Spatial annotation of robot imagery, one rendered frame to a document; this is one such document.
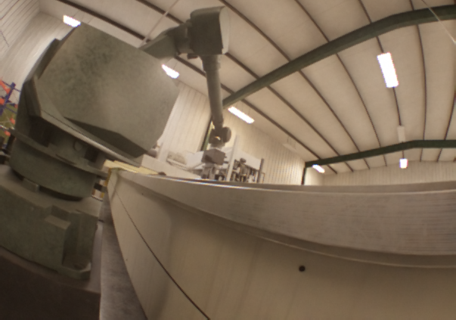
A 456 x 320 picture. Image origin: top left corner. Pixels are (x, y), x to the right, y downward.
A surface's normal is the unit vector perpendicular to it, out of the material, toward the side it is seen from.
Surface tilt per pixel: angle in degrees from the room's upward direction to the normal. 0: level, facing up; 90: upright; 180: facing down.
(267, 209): 90
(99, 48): 90
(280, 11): 172
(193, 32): 157
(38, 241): 90
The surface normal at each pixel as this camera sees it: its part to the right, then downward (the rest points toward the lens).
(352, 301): -0.76, -0.37
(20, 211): 0.57, -0.11
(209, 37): -0.32, 0.71
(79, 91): 0.84, 0.05
